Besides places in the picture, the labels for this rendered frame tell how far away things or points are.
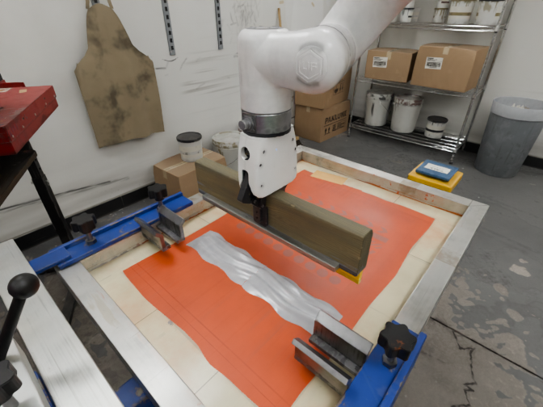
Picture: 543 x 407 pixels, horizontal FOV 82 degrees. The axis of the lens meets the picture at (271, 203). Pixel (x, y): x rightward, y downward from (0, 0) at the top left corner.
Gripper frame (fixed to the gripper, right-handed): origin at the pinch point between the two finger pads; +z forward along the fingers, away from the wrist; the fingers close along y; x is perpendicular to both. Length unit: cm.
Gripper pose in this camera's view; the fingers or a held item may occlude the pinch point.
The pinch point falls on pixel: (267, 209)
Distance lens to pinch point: 56.1
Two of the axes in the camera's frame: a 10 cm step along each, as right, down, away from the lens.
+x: -7.4, -3.6, 5.6
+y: 6.7, -4.1, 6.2
